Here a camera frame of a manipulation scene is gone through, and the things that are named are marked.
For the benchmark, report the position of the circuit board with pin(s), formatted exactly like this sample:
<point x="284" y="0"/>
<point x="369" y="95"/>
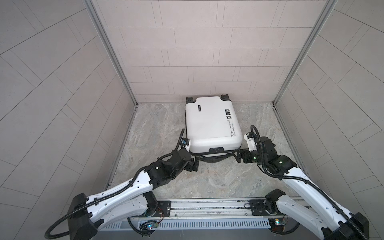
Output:
<point x="149" y="226"/>
<point x="277" y="225"/>

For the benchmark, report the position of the white black suitcase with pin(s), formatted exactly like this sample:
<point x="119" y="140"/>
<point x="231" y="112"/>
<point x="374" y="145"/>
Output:
<point x="212" y="128"/>

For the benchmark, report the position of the metal corner post left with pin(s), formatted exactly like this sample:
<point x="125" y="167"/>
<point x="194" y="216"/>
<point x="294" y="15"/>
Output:
<point x="90" y="7"/>

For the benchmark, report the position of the left circuit board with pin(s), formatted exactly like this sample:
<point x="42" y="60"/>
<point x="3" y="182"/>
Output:
<point x="149" y="226"/>

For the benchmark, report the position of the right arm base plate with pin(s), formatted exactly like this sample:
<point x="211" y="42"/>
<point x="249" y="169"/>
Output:
<point x="261" y="207"/>

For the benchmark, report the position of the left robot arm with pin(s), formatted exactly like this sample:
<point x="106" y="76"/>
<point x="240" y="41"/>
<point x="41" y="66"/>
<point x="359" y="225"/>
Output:
<point x="147" y="178"/>

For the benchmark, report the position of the metal corner post right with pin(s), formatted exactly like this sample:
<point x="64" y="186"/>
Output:
<point x="324" y="15"/>

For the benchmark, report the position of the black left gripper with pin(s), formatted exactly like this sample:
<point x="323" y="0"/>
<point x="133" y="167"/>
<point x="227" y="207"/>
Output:
<point x="190" y="167"/>

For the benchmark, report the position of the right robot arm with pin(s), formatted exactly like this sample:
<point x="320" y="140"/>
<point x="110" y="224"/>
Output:
<point x="326" y="218"/>

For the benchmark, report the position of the metal corner post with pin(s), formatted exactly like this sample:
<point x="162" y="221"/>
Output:
<point x="90" y="7"/>
<point x="324" y="15"/>

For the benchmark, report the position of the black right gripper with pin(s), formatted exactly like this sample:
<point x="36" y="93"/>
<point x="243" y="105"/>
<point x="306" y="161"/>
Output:
<point x="245" y="152"/>

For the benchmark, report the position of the aluminium mounting rail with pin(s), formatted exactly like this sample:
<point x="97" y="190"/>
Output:
<point x="180" y="208"/>

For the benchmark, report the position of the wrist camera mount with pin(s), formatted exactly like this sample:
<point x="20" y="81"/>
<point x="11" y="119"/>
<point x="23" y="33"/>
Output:
<point x="185" y="144"/>
<point x="264" y="144"/>

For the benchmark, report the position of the right circuit board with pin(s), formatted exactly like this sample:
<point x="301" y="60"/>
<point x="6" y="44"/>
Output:
<point x="277" y="225"/>

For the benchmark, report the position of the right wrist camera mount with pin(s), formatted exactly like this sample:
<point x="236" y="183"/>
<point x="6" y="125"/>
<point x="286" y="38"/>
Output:
<point x="264" y="144"/>

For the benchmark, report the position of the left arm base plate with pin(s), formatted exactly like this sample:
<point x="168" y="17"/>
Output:
<point x="163" y="209"/>

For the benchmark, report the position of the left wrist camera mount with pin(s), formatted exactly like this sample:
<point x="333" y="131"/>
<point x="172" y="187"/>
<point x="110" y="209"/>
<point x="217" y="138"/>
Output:
<point x="185" y="144"/>

